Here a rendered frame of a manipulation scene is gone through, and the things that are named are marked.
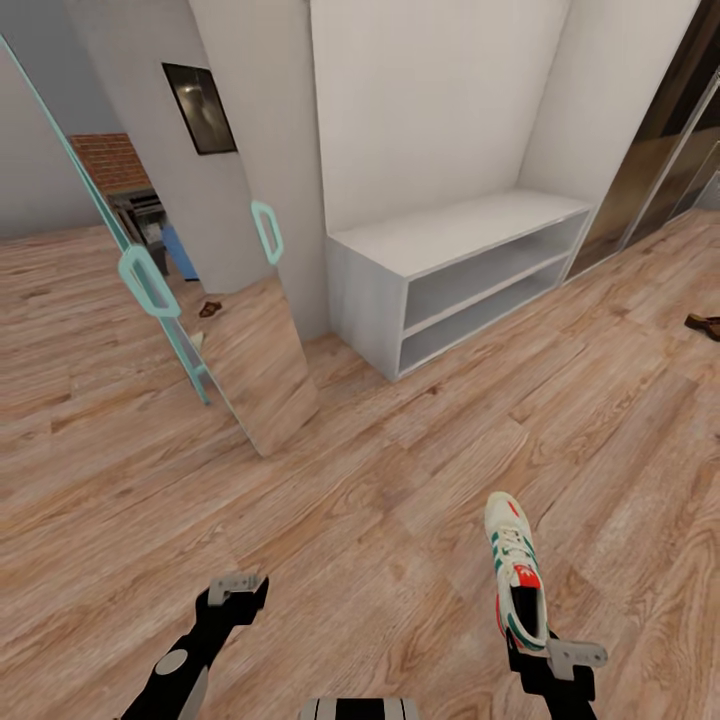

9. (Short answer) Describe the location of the gym shoe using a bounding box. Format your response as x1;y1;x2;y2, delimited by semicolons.
484;490;551;651

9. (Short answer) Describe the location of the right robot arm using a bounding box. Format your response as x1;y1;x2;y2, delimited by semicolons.
506;627;609;720

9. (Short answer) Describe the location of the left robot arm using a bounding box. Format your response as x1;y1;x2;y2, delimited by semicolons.
120;573;269;720

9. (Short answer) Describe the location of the sandal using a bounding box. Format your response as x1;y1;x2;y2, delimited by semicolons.
685;313;720;342

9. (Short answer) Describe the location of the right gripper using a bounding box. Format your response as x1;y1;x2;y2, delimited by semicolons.
506;627;595;720

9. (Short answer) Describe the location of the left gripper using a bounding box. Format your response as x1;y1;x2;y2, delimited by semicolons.
195;577;269;645

